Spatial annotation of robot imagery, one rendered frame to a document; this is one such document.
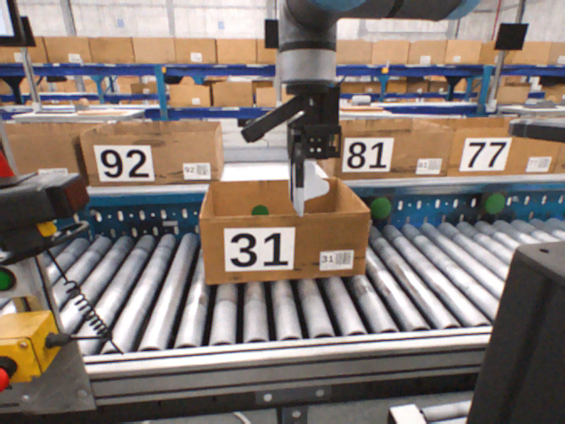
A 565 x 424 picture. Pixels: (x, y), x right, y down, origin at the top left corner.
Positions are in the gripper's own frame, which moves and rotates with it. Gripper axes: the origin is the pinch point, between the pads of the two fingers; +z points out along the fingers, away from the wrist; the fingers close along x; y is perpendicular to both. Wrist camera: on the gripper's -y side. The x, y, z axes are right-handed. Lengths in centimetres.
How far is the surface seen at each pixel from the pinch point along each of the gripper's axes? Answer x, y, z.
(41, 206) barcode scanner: -16.9, -32.1, -5.3
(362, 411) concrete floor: 45, 32, 95
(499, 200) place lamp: 44, 74, 12
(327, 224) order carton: 14.6, 9.6, 8.5
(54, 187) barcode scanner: -16.7, -30.4, -7.5
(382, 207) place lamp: 44, 34, 13
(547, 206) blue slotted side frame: 49, 97, 16
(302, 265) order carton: 15.7, 3.9, 19.0
